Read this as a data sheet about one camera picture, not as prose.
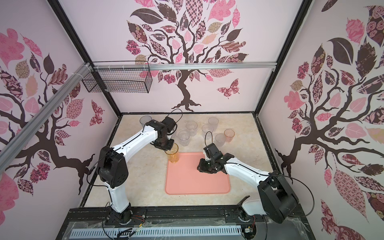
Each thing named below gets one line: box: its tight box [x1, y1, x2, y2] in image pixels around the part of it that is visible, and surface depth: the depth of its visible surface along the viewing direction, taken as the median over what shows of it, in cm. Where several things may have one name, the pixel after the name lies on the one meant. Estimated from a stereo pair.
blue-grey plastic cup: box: [139, 115, 152, 128], surface depth 102 cm
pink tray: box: [165, 151, 231, 195], surface depth 88 cm
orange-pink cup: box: [224, 128, 236, 143], surface depth 102 cm
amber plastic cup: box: [164, 142, 179, 164], surface depth 85 cm
